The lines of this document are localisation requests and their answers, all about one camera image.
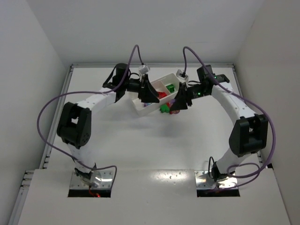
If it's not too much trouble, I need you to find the green lego end brick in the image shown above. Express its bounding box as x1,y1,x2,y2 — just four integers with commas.
165,84,176,94

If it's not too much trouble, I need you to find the red lego brick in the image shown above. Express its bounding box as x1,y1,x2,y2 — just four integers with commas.
157,91,167,99

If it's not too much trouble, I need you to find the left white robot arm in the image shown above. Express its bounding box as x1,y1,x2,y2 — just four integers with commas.
57,63,159,182

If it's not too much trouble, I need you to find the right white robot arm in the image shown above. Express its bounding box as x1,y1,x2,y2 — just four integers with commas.
170,65,269,181

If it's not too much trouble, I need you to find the red lego near tray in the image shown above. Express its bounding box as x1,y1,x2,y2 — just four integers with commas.
169,103,180,114

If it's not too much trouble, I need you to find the white three-compartment tray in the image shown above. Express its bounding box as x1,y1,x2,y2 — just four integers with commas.
128,73,189,116

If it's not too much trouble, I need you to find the green lego near tray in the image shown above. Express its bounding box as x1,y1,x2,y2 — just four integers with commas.
159,103,170,114

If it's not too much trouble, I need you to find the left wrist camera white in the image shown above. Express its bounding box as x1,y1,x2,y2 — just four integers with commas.
138,64,150,75

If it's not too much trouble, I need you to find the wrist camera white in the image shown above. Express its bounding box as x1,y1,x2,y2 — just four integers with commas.
138,64,150,75
176,69,189,82

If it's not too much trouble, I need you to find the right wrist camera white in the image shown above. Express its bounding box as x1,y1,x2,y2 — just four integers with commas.
176,69,189,82

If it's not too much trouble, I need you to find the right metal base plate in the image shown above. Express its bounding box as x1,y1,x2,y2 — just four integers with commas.
195,170,238,191

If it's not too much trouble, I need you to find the metal base plate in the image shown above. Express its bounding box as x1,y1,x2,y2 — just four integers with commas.
69,170,114,190
195,170,238,191

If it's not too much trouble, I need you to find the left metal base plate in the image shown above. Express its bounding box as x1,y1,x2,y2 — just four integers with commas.
69,170,114,190

